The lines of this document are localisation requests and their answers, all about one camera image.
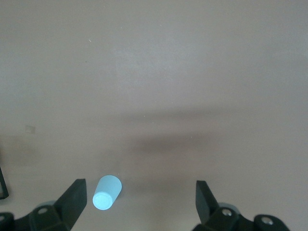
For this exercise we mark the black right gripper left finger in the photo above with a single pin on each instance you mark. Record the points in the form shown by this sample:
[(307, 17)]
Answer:
[(69, 207)]

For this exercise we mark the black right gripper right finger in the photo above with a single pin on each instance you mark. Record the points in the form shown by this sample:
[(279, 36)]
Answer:
[(209, 211)]

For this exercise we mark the light blue plastic cup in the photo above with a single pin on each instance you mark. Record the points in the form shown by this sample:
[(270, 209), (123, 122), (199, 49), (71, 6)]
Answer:
[(107, 192)]

